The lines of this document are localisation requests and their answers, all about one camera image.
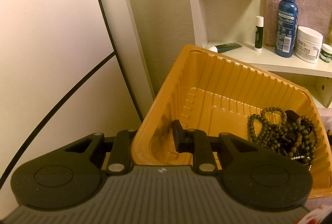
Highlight small white green jar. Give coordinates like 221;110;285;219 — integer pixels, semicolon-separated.
319;44;332;63

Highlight cream wooden shelf unit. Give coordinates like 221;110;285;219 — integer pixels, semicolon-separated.
190;0;331;108

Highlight large white cream jar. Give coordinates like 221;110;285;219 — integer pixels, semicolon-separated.
294;26;323;63

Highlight dark green lying tube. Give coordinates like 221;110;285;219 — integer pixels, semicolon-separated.
208;42;242;54

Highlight green white lip balm stick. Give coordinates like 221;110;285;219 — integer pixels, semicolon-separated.
254;16;264;53

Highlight orange plastic tray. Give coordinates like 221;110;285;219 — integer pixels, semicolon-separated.
131;45;331;198

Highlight silver bead chain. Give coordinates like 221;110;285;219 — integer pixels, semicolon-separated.
290;155;313;171

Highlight black hair clips in tray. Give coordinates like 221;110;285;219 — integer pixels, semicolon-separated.
277;110;316;160

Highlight dark wooden bead bracelet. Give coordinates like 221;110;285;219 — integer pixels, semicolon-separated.
248;106;320;167

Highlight blue spray bottle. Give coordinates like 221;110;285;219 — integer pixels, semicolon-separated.
275;0;298;58

